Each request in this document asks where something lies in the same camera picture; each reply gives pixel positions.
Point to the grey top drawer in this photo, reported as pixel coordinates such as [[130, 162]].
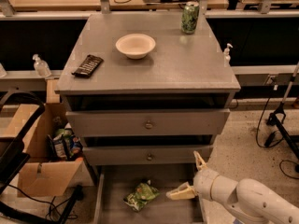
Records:
[[146, 123]]

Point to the grey middle drawer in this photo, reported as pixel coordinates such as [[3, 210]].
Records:
[[145, 154]]

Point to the green jalapeno chip bag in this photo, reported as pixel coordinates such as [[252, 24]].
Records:
[[143, 194]]

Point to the black chair frame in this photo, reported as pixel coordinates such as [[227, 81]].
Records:
[[12, 159]]

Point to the grey open bottom drawer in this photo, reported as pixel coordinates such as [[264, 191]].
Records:
[[117, 181]]

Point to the small pump bottle right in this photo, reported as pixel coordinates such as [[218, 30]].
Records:
[[226, 52]]

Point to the clear sanitizer bottle left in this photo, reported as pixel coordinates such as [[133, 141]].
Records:
[[41, 66]]

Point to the grey drawer cabinet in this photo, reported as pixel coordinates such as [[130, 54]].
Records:
[[183, 72]]

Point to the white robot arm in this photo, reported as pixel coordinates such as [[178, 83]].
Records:
[[248, 200]]

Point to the snack bags in box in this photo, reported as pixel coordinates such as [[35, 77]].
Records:
[[65, 145]]

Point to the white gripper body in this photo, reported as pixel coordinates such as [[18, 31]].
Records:
[[204, 181]]

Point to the green soda can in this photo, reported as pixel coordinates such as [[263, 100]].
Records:
[[190, 17]]

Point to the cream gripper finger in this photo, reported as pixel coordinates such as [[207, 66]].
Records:
[[199, 161], [183, 192]]

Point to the black tripod stand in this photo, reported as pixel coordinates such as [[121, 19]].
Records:
[[277, 117]]

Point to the white paper bowl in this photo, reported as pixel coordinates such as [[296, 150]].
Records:
[[135, 46]]

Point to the cardboard box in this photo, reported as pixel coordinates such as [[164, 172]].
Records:
[[42, 175]]

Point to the dark chocolate bar wrapper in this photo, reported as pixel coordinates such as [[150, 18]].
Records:
[[88, 66]]

